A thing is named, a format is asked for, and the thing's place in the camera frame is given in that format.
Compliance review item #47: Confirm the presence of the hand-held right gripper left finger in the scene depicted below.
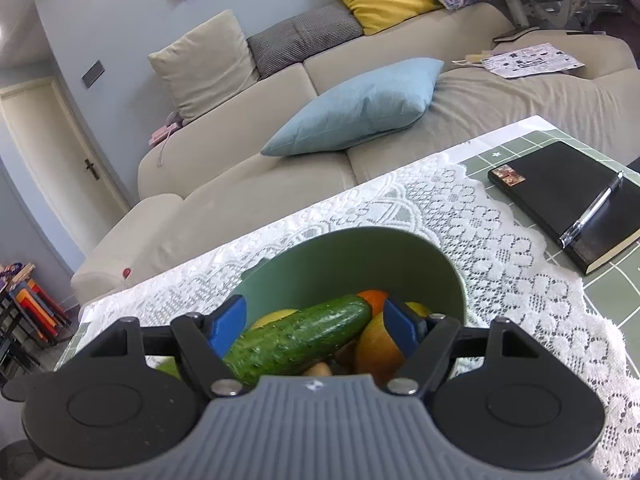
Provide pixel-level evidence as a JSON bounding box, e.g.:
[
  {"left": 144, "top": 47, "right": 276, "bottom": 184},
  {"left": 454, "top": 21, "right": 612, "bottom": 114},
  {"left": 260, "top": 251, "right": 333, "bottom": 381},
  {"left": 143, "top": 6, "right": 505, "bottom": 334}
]
[{"left": 90, "top": 295, "right": 247, "bottom": 396}]

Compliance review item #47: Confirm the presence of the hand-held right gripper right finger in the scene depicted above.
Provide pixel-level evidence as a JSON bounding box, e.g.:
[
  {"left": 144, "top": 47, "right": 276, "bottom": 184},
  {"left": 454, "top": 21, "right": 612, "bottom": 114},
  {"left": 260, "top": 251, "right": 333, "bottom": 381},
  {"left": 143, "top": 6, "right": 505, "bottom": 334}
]
[{"left": 383, "top": 297, "right": 538, "bottom": 395}]

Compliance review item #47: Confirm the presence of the golden yellow pear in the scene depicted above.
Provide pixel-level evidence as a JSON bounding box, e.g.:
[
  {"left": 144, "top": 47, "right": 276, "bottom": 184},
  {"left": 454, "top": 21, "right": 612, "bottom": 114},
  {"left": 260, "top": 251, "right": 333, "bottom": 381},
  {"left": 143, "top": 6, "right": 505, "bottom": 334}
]
[{"left": 355, "top": 301, "right": 433, "bottom": 386}]

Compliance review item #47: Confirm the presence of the orange tangerine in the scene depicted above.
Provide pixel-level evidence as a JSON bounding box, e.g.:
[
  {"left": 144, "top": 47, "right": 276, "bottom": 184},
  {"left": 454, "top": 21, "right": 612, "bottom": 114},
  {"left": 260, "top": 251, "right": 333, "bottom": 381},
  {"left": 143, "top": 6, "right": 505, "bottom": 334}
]
[{"left": 356, "top": 289, "right": 391, "bottom": 318}]

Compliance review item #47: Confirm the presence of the large yellow-green pear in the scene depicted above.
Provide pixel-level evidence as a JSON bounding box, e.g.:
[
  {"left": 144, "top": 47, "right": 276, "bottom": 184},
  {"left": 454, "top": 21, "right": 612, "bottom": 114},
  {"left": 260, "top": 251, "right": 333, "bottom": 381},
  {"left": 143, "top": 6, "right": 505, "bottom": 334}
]
[{"left": 248, "top": 308, "right": 298, "bottom": 332}]

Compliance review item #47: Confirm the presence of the green cucumber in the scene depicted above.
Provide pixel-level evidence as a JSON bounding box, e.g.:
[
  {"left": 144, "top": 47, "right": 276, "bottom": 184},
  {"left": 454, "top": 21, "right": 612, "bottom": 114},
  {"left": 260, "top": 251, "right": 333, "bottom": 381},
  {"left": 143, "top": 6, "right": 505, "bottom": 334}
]
[{"left": 222, "top": 294, "right": 373, "bottom": 388}]

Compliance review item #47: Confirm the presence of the green bowl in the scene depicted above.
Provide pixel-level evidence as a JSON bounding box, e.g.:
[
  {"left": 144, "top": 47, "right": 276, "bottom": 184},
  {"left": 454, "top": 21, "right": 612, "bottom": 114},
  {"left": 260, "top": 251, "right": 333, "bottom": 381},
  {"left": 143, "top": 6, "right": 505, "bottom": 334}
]
[{"left": 232, "top": 226, "right": 467, "bottom": 378}]

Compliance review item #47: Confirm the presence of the white lace tablecloth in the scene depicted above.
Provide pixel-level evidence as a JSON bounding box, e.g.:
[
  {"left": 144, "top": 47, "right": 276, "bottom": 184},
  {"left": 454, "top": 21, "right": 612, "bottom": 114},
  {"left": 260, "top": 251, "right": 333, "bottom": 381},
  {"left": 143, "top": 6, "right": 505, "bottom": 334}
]
[{"left": 80, "top": 152, "right": 631, "bottom": 480}]

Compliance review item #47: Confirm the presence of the beige sofa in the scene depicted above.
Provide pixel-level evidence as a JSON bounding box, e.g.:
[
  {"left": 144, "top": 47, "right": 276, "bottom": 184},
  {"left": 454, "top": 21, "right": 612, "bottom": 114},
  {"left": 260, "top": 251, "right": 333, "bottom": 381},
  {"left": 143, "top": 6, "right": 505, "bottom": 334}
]
[{"left": 70, "top": 0, "right": 640, "bottom": 306}]

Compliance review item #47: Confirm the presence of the stack of colourful stools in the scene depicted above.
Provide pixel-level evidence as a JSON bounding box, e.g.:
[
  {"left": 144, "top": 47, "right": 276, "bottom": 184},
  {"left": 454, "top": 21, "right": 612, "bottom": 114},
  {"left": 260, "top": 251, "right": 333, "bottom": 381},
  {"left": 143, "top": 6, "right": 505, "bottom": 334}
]
[{"left": 0, "top": 261, "right": 71, "bottom": 346}]

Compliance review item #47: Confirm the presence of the clear black pen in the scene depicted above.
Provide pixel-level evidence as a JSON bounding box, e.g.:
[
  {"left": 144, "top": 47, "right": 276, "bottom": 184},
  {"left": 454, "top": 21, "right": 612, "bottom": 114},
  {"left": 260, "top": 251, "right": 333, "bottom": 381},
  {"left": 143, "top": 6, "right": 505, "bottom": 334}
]
[{"left": 559, "top": 172, "right": 625, "bottom": 249}]

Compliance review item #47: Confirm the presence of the light blue cushion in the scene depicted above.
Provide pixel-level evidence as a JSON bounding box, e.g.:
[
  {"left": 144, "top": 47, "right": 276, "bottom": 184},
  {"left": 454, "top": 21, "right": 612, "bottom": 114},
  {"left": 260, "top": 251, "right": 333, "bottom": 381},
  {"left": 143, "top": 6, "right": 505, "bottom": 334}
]
[{"left": 260, "top": 57, "right": 445, "bottom": 157}]

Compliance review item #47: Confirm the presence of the white door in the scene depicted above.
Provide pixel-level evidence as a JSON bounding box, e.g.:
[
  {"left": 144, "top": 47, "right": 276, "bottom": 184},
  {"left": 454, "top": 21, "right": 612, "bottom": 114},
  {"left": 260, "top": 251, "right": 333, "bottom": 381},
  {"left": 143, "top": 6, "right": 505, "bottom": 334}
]
[{"left": 0, "top": 75, "right": 132, "bottom": 261}]

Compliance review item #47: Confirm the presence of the beige cushion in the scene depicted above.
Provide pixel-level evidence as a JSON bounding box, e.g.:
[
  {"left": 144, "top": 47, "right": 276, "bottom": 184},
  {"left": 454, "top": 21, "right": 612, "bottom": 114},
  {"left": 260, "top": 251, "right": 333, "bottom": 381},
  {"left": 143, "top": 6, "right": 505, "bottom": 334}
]
[{"left": 147, "top": 9, "right": 261, "bottom": 125}]

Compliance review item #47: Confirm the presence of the printed paper sheet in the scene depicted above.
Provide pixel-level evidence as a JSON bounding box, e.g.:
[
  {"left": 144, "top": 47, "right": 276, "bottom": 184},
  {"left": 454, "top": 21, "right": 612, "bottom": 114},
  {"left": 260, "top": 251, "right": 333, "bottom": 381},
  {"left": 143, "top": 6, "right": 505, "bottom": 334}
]
[{"left": 481, "top": 42, "right": 585, "bottom": 79}]

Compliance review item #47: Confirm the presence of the grey checked cushion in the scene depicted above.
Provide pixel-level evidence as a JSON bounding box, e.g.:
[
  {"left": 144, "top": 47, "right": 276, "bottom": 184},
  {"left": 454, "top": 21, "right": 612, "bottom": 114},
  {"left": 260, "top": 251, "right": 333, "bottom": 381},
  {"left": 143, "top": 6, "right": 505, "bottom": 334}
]
[{"left": 246, "top": 1, "right": 365, "bottom": 77}]

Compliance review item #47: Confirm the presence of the pink item with cord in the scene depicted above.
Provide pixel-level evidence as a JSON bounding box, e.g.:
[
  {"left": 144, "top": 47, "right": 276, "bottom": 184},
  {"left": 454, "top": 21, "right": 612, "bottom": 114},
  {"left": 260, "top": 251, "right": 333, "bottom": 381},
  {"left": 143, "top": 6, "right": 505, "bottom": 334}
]
[{"left": 149, "top": 110, "right": 184, "bottom": 168}]

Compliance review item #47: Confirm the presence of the dark wall switch panel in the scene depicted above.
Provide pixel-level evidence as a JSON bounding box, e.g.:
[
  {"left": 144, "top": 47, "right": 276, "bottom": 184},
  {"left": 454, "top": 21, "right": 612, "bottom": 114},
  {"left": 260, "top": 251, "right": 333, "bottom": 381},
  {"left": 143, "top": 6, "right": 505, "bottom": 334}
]
[{"left": 81, "top": 60, "right": 106, "bottom": 89}]

